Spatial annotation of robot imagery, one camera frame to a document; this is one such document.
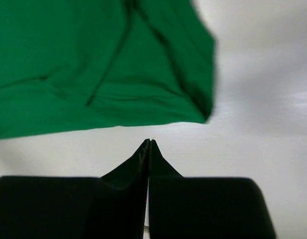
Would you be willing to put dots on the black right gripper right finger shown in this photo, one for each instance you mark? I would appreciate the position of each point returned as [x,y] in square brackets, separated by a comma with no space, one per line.
[204,207]

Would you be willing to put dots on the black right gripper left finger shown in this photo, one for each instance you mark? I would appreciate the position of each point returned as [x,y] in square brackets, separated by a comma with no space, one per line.
[109,207]

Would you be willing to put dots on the green t-shirt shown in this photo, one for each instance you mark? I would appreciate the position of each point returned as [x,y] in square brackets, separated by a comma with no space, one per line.
[68,65]

